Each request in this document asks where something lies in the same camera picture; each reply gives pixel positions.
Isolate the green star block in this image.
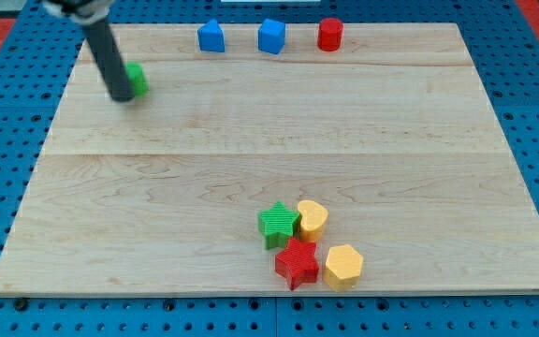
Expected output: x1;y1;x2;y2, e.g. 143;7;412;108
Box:
257;200;300;250

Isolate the green cylinder block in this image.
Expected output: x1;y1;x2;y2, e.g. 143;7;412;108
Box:
125;62;149;97

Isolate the red cylinder block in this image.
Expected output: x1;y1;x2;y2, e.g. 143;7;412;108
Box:
317;18;344;51

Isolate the yellow hexagon block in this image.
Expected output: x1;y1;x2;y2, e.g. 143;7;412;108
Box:
323;244;364;292

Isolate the yellow heart block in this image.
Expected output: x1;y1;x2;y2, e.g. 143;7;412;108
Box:
297;199;329;242

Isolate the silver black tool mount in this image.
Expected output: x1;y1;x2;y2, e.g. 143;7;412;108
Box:
42;0;114;25

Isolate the blue cube block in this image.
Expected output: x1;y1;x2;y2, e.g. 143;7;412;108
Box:
257;19;286;54

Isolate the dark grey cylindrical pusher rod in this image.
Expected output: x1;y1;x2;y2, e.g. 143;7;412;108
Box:
82;17;135;102

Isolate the light wooden board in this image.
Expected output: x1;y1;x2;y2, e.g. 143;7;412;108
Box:
0;23;539;298

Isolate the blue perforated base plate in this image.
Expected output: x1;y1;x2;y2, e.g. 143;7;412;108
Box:
0;0;539;336

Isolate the red star block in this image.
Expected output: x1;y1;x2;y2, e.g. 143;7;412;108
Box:
274;237;319;291

